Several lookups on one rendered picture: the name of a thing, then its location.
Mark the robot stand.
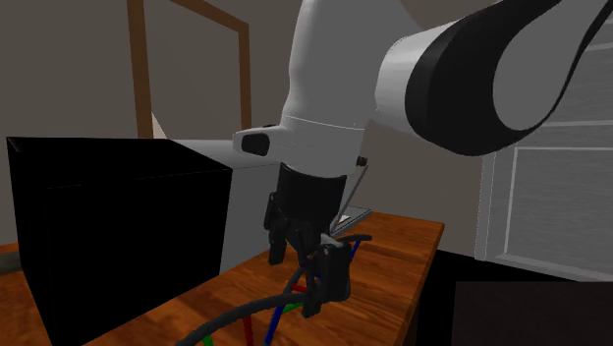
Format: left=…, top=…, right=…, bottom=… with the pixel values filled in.
left=415, top=248, right=613, bottom=346

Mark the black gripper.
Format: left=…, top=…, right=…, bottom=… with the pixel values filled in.
left=262, top=162, right=348, bottom=269

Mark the light grey cabinet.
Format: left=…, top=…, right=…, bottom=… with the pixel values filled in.
left=151, top=111, right=285, bottom=275

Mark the wooden table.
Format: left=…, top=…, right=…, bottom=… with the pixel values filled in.
left=0, top=210, right=447, bottom=346

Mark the white panel door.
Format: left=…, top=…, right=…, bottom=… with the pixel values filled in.
left=474, top=29, right=613, bottom=284

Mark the grey open laptop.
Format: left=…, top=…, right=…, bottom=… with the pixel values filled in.
left=329, top=164, right=373, bottom=239

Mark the large black box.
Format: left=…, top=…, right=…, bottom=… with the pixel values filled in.
left=6, top=136, right=235, bottom=346

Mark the brown door frame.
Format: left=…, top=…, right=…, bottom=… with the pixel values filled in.
left=126, top=0, right=253, bottom=141

